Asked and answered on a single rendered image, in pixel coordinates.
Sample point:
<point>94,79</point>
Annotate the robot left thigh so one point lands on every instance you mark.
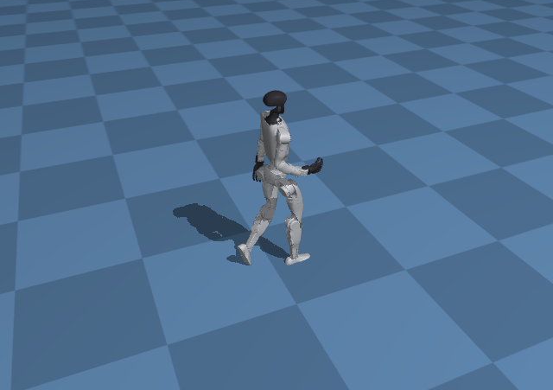
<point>270,194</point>

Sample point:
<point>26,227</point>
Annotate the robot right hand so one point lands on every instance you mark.
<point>315,167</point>

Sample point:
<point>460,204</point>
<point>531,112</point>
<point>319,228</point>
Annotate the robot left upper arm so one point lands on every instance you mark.
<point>261,116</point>

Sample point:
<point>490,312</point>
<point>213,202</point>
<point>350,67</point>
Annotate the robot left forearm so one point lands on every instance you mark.
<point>260,150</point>

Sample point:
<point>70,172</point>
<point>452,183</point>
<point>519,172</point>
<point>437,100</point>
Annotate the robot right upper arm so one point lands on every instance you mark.
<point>283,140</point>

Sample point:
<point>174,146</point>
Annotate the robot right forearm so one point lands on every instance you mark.
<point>287,168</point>

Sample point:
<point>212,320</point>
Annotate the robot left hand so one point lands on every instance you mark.
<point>257,166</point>

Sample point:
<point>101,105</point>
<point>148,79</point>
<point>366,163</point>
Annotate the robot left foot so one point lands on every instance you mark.
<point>245,254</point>

